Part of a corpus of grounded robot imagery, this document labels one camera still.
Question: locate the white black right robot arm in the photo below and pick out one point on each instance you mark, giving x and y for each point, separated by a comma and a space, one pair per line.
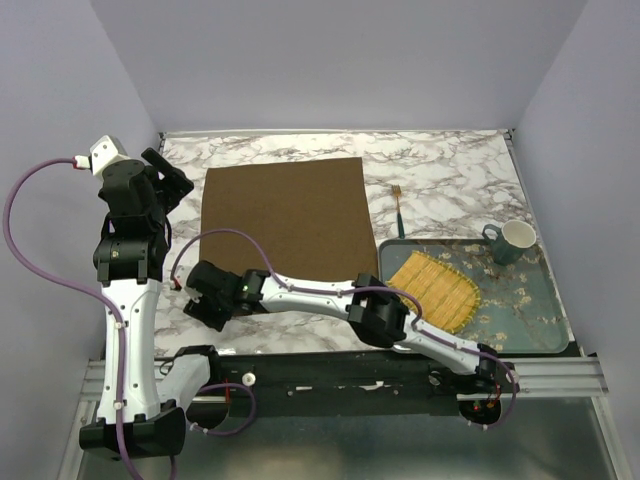
379, 315

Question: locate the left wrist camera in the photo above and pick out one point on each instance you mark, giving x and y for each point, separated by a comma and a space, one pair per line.
105, 152

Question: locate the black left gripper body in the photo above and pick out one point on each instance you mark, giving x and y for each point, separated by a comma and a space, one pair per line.
172, 186

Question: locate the gold fork teal handle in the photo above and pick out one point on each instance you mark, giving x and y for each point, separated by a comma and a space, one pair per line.
397, 193

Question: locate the teal floral metal tray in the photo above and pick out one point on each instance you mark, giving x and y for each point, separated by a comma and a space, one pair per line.
519, 310

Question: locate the yellow bamboo mat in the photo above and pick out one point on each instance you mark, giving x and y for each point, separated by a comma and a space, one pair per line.
448, 298

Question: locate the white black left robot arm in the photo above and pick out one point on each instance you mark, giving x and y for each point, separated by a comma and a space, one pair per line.
139, 416

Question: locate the aluminium frame rail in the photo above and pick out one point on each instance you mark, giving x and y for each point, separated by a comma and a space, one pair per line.
549, 377

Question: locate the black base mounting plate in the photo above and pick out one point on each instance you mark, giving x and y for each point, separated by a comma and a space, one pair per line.
343, 384

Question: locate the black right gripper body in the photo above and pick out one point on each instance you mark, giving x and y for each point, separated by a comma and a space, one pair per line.
216, 314

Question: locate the brown cloth napkin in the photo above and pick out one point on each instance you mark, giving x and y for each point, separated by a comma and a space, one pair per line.
309, 219

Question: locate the teal mug white inside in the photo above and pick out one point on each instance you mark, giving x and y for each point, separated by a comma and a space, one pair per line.
509, 242

